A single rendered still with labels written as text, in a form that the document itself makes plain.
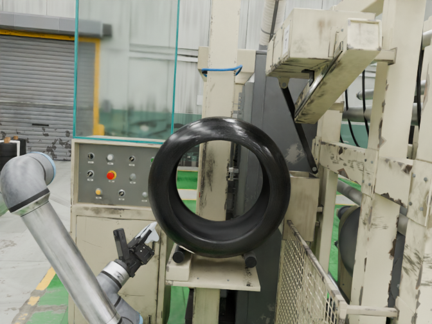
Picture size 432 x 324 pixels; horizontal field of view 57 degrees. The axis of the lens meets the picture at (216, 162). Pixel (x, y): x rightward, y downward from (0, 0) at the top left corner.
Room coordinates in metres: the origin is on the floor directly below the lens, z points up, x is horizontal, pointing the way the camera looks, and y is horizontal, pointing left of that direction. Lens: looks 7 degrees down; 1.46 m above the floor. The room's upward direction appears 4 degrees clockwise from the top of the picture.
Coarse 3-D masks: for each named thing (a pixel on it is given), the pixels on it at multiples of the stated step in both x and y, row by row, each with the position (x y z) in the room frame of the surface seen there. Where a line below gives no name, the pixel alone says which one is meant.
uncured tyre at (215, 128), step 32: (192, 128) 1.47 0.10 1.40; (224, 128) 1.46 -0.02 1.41; (256, 128) 1.50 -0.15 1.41; (160, 160) 1.47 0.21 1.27; (160, 192) 1.45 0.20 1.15; (288, 192) 1.48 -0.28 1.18; (160, 224) 1.48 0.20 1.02; (192, 224) 1.71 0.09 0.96; (224, 224) 1.72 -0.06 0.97; (256, 224) 1.47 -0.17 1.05; (224, 256) 1.48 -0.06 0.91
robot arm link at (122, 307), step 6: (120, 300) 1.25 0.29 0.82; (114, 306) 1.22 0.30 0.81; (120, 306) 1.23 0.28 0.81; (126, 306) 1.25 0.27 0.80; (120, 312) 1.21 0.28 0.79; (126, 312) 1.22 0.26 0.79; (132, 312) 1.24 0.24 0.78; (138, 312) 1.27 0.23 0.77; (132, 318) 1.21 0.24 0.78; (138, 318) 1.25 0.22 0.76
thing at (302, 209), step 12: (300, 180) 1.76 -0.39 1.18; (312, 180) 1.76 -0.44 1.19; (300, 192) 1.76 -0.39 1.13; (312, 192) 1.76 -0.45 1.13; (300, 204) 1.76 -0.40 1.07; (312, 204) 1.76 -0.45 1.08; (288, 216) 1.76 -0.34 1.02; (300, 216) 1.76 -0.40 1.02; (312, 216) 1.76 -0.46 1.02; (288, 228) 1.76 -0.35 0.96; (300, 228) 1.76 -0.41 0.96; (312, 228) 1.76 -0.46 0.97; (312, 240) 1.76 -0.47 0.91
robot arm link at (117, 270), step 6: (108, 264) 1.30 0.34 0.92; (114, 264) 1.29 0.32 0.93; (102, 270) 1.29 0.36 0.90; (108, 270) 1.27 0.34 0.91; (114, 270) 1.27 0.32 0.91; (120, 270) 1.28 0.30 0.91; (114, 276) 1.26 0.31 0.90; (120, 276) 1.26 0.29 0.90; (126, 276) 1.28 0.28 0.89; (120, 282) 1.27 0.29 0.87
